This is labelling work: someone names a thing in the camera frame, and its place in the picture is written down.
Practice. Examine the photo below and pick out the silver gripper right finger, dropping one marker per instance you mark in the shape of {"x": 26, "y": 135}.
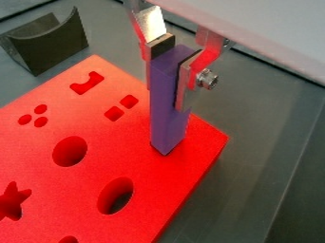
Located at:
{"x": 194, "y": 74}

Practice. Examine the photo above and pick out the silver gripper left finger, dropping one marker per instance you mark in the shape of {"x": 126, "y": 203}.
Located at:
{"x": 154, "y": 40}

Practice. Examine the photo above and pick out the purple rectangular peg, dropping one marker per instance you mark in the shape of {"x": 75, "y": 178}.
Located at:
{"x": 167, "y": 122}

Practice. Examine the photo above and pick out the black curved holder stand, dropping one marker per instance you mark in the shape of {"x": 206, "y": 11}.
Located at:
{"x": 44, "y": 42}

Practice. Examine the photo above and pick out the red shape-sorter block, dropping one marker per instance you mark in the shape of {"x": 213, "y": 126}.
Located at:
{"x": 82, "y": 178}

